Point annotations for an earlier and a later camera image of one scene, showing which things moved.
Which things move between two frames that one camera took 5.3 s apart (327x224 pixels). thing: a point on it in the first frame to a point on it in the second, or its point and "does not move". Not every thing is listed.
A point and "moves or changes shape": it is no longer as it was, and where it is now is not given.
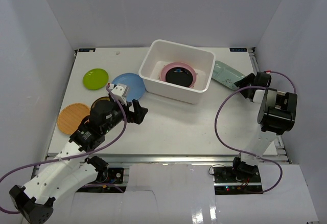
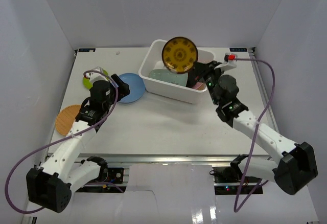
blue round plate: x=135 y=84 does not move
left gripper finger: x=136 y=106 to x=123 y=87
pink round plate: x=168 y=66 to x=197 y=85
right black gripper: x=250 y=79 to x=205 y=70
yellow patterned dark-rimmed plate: x=103 y=98 moves or changes shape
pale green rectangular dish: x=226 y=74 moves or changes shape
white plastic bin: x=177 y=71 does not move
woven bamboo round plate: x=71 y=116 does not move
